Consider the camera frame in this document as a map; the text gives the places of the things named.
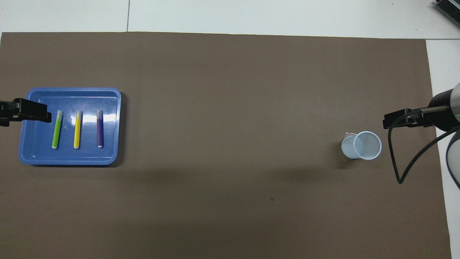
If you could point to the blue plastic tray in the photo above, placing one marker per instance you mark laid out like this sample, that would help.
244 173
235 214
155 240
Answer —
39 151

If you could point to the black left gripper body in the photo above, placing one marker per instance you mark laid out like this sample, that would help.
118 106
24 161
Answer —
7 109

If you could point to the dark grey ribbed device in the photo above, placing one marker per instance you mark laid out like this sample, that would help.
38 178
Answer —
451 9

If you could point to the green pen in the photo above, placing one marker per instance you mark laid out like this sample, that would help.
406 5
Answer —
56 133

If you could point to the translucent plastic cup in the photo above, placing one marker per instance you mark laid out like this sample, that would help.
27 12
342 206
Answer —
350 147

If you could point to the yellow pen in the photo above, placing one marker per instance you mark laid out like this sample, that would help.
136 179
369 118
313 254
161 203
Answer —
77 133

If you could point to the brown table mat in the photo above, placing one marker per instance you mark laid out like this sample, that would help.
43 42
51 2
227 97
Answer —
230 144

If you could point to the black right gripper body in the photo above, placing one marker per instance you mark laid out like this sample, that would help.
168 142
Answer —
440 111

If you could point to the purple pen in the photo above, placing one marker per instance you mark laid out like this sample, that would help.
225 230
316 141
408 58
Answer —
100 133

